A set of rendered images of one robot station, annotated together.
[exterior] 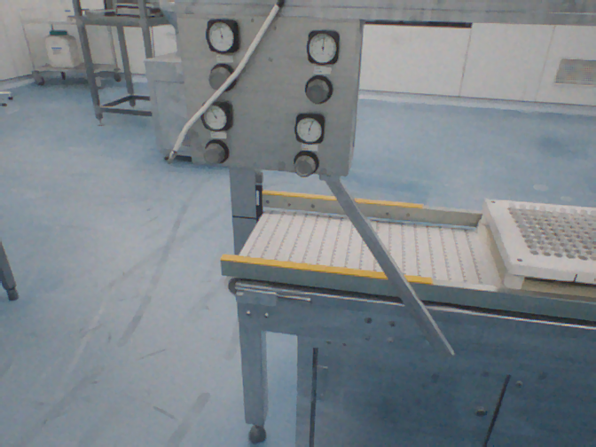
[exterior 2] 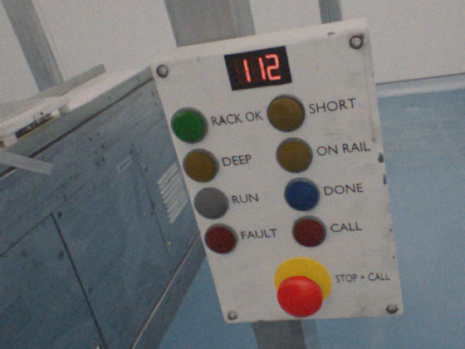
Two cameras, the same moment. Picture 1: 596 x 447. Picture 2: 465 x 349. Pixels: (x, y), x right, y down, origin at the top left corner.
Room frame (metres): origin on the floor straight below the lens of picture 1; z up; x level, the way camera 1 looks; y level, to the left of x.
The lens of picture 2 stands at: (-0.08, 0.77, 1.16)
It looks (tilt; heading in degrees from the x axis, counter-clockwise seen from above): 23 degrees down; 272
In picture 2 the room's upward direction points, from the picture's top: 11 degrees counter-clockwise
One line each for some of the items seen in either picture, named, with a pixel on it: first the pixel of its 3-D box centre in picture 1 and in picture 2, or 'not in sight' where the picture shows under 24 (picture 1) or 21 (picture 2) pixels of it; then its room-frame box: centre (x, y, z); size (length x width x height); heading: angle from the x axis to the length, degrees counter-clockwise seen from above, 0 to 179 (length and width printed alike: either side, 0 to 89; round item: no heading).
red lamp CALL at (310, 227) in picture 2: not in sight; (309, 233); (-0.06, 0.40, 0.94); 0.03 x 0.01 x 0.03; 170
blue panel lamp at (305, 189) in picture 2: not in sight; (301, 195); (-0.06, 0.40, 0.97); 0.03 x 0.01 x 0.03; 170
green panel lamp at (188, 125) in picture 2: not in sight; (188, 126); (0.01, 0.38, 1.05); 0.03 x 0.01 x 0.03; 170
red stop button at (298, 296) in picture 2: not in sight; (301, 286); (-0.05, 0.40, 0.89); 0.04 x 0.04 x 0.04; 80
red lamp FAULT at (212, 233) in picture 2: not in sight; (220, 240); (0.01, 0.38, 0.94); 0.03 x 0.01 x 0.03; 170
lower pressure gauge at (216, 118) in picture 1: (215, 116); not in sight; (0.58, 0.11, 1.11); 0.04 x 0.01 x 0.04; 80
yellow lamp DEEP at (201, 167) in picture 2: not in sight; (200, 166); (0.01, 0.38, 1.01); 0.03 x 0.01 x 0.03; 170
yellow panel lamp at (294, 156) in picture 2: not in sight; (294, 156); (-0.06, 0.40, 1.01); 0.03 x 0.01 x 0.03; 170
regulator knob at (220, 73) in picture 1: (220, 74); not in sight; (0.57, 0.10, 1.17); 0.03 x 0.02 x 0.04; 80
